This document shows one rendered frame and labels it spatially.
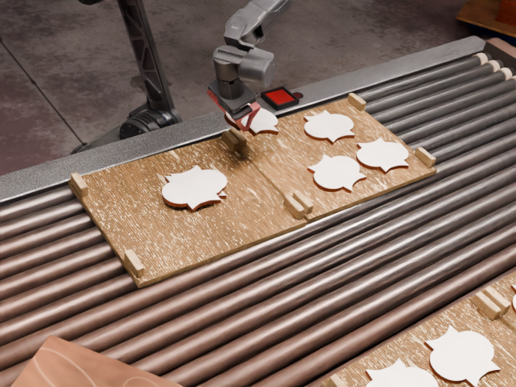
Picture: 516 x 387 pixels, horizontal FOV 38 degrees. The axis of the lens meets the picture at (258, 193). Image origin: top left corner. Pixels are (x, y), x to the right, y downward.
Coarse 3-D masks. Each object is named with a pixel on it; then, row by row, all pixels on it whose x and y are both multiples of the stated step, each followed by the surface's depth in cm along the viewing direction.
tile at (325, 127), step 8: (304, 120) 193; (312, 120) 192; (320, 120) 192; (328, 120) 193; (336, 120) 193; (344, 120) 194; (304, 128) 189; (312, 128) 189; (320, 128) 189; (328, 128) 190; (336, 128) 190; (344, 128) 191; (312, 136) 187; (320, 136) 187; (328, 136) 187; (336, 136) 188; (344, 136) 189; (352, 136) 189
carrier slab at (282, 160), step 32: (288, 128) 190; (352, 128) 193; (384, 128) 195; (256, 160) 178; (288, 160) 179; (320, 160) 181; (416, 160) 186; (288, 192) 170; (320, 192) 172; (352, 192) 173; (384, 192) 176
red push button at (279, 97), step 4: (272, 92) 203; (276, 92) 204; (280, 92) 204; (284, 92) 204; (268, 96) 202; (272, 96) 202; (276, 96) 202; (280, 96) 202; (284, 96) 202; (288, 96) 203; (276, 100) 201; (280, 100) 201; (284, 100) 201; (288, 100) 201; (292, 100) 202
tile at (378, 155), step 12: (360, 144) 186; (372, 144) 187; (384, 144) 187; (396, 144) 188; (360, 156) 182; (372, 156) 183; (384, 156) 184; (396, 156) 184; (372, 168) 180; (384, 168) 180; (396, 168) 182
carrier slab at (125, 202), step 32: (160, 160) 173; (192, 160) 175; (224, 160) 176; (96, 192) 162; (128, 192) 163; (160, 192) 165; (224, 192) 167; (256, 192) 169; (96, 224) 156; (128, 224) 155; (160, 224) 157; (192, 224) 158; (224, 224) 159; (256, 224) 160; (288, 224) 162; (160, 256) 149; (192, 256) 151
